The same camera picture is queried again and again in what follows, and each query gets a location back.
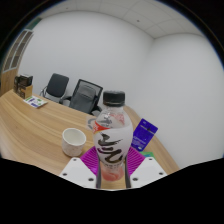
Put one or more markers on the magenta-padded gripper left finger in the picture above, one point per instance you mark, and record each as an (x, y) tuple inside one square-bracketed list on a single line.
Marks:
[(80, 170)]

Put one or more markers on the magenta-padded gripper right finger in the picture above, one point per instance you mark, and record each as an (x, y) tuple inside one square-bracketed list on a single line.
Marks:
[(146, 170)]

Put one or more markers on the pink drink bottle black cap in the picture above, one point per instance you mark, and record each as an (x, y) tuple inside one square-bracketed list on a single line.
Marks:
[(113, 140)]

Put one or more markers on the white speckled cup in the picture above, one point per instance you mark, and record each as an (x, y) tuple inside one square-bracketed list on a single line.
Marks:
[(73, 141)]

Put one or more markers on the purple hanging package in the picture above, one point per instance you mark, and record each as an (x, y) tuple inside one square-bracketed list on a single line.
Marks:
[(143, 133)]

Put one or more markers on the grey mesh office chair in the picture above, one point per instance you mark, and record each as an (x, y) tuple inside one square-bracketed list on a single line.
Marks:
[(85, 96)]

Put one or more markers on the white green leaflet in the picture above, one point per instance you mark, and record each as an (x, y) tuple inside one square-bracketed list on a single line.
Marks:
[(35, 101)]

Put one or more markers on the black office chair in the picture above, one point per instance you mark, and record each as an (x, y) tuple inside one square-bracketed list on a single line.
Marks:
[(56, 85)]

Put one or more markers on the brown box with dark items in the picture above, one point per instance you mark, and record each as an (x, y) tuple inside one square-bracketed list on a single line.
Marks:
[(23, 85)]

